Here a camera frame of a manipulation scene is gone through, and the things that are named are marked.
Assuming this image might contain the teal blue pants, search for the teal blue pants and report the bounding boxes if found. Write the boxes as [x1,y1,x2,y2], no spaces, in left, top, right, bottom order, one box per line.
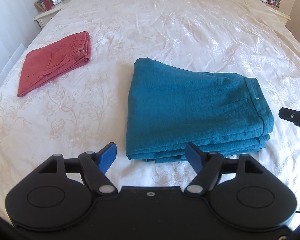
[126,58,274,163]

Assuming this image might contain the cream nightstand left side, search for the cream nightstand left side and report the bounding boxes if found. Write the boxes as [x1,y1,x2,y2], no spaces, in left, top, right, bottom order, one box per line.
[34,0,71,29]

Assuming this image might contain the cream nightstand right side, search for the cream nightstand right side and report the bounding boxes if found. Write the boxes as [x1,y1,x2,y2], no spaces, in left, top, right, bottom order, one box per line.
[259,0,291,26]

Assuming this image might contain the framed photo right nightstand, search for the framed photo right nightstand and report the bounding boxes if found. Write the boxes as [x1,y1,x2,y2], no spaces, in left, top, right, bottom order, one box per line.
[267,0,281,8]

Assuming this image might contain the cream nightstand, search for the cream nightstand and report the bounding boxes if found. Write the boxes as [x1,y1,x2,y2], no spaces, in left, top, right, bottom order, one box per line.
[259,0,291,26]
[34,0,71,29]

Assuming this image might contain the folded red pants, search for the folded red pants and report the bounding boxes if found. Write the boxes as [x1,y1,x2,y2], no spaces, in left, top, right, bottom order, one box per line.
[17,31,91,98]

